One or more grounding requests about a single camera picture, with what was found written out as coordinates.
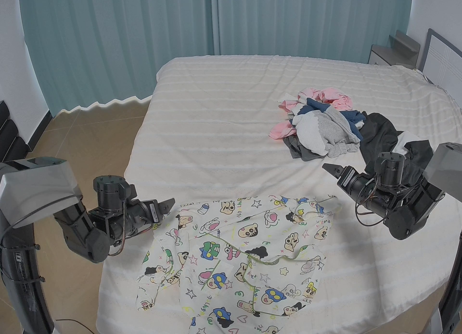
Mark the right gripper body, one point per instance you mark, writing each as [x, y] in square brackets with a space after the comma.
[361, 188]

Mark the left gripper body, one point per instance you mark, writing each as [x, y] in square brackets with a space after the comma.
[139, 217]

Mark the white printed pyjama top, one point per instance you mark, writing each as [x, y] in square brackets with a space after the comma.
[223, 253]

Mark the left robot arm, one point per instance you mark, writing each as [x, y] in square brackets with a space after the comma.
[36, 188]

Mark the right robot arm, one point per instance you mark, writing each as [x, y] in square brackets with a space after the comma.
[415, 213]

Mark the pile of clothes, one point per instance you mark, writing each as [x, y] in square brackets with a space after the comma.
[317, 130]

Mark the black garment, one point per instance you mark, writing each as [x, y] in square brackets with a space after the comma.
[379, 134]

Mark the bed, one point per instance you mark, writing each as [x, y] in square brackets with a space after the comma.
[223, 126]

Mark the grey bedside table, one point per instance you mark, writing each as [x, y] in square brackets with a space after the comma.
[391, 53]

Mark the black chest of drawers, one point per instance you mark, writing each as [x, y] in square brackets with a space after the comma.
[10, 134]

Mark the blue-green curtain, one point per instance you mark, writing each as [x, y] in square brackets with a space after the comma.
[119, 29]
[310, 11]

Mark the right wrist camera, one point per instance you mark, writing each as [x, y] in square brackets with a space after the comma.
[369, 175]

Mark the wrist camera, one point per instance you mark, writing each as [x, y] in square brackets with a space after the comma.
[369, 175]
[130, 191]

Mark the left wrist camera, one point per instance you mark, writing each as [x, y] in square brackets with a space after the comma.
[130, 191]

